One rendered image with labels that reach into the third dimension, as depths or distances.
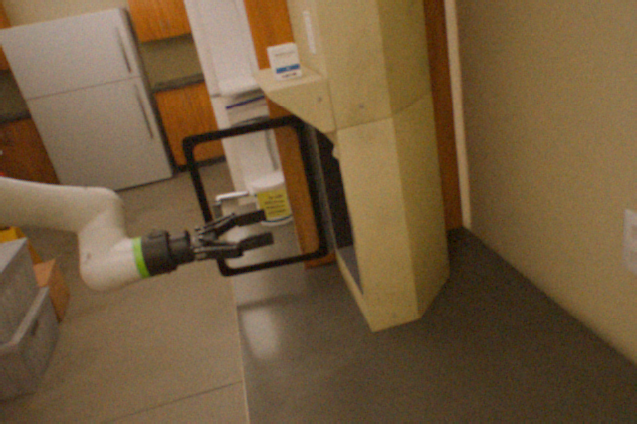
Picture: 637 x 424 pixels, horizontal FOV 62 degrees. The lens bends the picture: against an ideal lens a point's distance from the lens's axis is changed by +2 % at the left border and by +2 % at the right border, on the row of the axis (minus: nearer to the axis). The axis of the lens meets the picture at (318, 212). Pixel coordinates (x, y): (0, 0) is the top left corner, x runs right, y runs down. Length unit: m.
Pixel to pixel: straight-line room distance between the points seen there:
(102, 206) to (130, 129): 4.80
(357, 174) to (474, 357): 0.43
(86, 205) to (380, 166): 0.62
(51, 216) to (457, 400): 0.86
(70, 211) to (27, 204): 0.08
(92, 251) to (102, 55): 4.82
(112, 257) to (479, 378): 0.77
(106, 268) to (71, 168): 5.07
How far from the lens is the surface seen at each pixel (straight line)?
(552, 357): 1.14
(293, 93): 0.97
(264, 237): 1.12
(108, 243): 1.20
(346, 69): 0.99
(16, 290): 3.26
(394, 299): 1.18
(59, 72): 6.03
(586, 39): 1.06
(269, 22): 1.33
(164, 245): 1.16
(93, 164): 6.17
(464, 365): 1.11
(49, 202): 1.17
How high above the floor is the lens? 1.67
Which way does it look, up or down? 23 degrees down
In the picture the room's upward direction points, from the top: 12 degrees counter-clockwise
